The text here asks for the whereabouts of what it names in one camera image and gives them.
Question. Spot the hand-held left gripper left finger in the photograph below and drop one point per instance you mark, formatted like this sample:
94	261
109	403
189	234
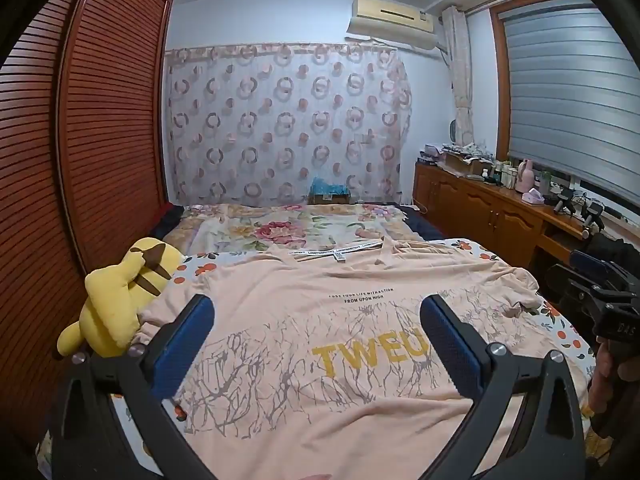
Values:
180	350

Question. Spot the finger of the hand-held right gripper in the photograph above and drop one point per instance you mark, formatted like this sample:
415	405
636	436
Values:
587	261

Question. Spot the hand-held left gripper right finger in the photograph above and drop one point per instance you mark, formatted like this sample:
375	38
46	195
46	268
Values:
450	355

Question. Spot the peach printed t-shirt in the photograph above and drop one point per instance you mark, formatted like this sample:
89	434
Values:
320	360

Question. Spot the person's right hand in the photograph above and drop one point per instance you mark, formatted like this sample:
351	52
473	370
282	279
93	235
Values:
602	380

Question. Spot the grey handheld device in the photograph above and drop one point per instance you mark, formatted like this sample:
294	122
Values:
593	217
565	201

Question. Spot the orange fruit print blanket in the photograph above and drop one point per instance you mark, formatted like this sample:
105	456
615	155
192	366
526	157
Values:
560	330

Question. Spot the yellow plush toy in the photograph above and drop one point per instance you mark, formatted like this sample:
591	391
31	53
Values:
117	305

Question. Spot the pink tissue box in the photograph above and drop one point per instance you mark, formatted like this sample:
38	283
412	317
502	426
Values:
533	196

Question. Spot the pink bottle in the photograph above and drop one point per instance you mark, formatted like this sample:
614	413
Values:
525	175

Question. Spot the brown wooden cabinet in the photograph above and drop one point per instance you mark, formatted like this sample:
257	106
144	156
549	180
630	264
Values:
490	210

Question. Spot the dark blue bed sheet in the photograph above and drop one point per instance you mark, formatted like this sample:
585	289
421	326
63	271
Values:
422	225

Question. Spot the open cardboard box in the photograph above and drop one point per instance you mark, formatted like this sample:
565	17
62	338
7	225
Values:
465	161

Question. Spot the floral blanket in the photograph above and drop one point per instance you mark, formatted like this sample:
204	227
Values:
295	225

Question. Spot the grey striped window blind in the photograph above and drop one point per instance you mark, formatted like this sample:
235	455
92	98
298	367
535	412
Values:
575	90

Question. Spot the blue item on box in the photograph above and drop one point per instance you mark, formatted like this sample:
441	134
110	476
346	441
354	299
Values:
329	191

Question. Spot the brown slatted wooden wardrobe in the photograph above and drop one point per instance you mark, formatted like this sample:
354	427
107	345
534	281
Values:
80	160

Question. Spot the floral window curtain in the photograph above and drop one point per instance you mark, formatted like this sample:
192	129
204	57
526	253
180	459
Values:
461	75

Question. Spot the wall air conditioner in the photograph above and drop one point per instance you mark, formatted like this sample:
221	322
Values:
392	20

